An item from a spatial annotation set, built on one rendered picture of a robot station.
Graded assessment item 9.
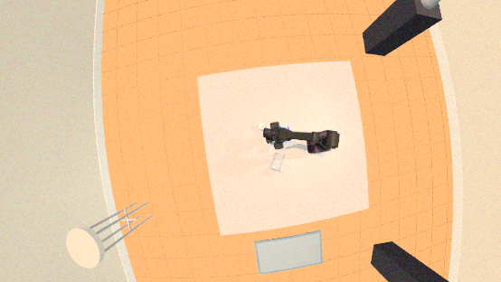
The white dish rack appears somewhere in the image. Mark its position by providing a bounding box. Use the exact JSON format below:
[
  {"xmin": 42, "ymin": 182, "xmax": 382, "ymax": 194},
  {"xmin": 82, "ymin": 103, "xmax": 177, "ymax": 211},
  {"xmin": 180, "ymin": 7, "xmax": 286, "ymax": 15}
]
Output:
[{"xmin": 270, "ymin": 152, "xmax": 285, "ymax": 173}]

